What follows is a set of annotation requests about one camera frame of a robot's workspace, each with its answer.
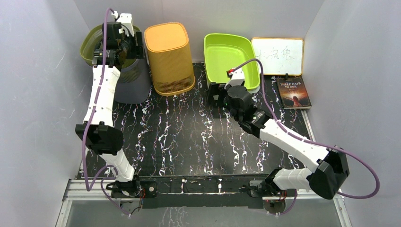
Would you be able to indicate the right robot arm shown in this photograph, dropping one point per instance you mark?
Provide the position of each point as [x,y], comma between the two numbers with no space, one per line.
[325,169]

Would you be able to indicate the grey slatted plastic basket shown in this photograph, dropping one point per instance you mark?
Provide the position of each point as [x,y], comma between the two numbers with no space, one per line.
[134,84]

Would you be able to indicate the white perforated plastic tray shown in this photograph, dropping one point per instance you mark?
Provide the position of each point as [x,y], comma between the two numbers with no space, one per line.
[252,91]

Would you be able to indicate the dark paperback book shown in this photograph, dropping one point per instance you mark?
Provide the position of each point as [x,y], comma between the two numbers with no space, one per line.
[293,93]

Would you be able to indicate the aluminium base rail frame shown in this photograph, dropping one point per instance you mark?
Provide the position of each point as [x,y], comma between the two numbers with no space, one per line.
[199,201]

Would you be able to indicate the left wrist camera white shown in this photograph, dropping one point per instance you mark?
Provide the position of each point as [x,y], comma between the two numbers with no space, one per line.
[126,26]

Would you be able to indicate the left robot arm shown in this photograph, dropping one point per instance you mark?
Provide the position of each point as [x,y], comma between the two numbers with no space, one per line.
[97,131]

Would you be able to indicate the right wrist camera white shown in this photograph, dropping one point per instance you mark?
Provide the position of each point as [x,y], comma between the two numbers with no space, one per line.
[236,78]

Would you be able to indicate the lime green plastic tub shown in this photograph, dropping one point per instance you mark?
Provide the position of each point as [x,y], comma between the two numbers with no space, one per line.
[223,52]

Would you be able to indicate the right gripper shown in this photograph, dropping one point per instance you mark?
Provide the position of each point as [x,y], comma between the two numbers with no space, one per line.
[216,89]

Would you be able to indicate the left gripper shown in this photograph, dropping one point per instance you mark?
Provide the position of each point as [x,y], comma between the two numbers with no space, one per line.
[137,41]

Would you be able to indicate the olive green slatted basket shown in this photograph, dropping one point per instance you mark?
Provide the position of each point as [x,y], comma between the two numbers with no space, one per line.
[88,45]

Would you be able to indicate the orange slatted plastic basket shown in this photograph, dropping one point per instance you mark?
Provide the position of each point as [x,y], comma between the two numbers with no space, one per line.
[170,59]

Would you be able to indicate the small whiteboard orange frame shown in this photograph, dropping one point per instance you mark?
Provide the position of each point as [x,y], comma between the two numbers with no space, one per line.
[280,56]

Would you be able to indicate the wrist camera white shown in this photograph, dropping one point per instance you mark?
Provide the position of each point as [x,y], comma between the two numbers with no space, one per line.
[126,26]
[236,78]

